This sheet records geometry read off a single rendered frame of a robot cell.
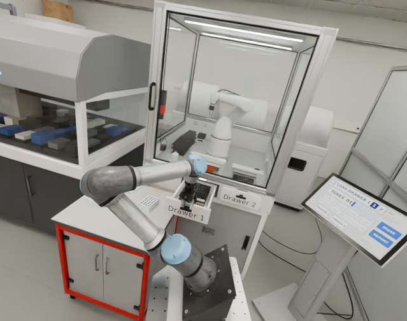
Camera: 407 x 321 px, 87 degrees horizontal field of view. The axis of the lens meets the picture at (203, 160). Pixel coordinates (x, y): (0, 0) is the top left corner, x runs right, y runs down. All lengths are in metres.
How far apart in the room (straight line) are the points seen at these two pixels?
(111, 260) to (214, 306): 0.76
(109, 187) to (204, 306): 0.59
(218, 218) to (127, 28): 4.55
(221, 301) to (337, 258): 0.97
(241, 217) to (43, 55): 1.69
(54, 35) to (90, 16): 4.25
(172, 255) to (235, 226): 0.95
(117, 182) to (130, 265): 0.78
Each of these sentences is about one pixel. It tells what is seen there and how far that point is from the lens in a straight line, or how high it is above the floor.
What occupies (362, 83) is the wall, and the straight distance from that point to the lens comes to 4.79.
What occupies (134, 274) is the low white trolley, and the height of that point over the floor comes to 0.50.
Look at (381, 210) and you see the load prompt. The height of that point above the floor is 1.15.
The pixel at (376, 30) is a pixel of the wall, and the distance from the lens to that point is 4.84.
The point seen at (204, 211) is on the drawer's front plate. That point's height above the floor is 0.91.
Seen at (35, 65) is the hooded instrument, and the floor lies 1.52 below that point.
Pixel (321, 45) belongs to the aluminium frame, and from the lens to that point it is 1.44.
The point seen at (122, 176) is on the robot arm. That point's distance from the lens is 0.80.
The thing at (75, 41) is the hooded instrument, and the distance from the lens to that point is 1.67.
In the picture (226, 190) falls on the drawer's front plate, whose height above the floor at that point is 0.91.
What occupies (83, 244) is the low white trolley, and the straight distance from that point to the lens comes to 1.58.
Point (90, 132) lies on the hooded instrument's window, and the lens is 1.73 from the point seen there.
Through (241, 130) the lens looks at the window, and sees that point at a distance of 1.46.
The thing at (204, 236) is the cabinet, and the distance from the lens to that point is 1.93.
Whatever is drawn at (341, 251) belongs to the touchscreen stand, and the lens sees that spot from 1.71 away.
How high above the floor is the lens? 1.72
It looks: 24 degrees down
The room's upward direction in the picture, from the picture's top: 11 degrees clockwise
